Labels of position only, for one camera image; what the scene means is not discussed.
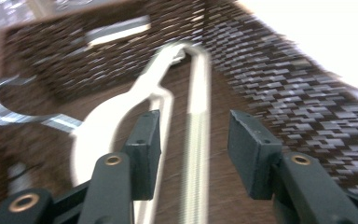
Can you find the pile of cream hangers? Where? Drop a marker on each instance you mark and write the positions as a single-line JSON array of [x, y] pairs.
[[105, 121]]

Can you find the white paper table cover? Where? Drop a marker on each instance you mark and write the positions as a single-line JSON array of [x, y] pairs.
[[323, 37]]

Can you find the brown woven storage basket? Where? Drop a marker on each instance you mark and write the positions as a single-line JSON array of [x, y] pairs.
[[261, 77]]

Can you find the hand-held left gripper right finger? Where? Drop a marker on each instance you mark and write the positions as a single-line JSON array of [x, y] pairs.
[[251, 155]]

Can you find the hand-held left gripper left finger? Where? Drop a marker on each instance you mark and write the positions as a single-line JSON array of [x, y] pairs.
[[144, 149]]

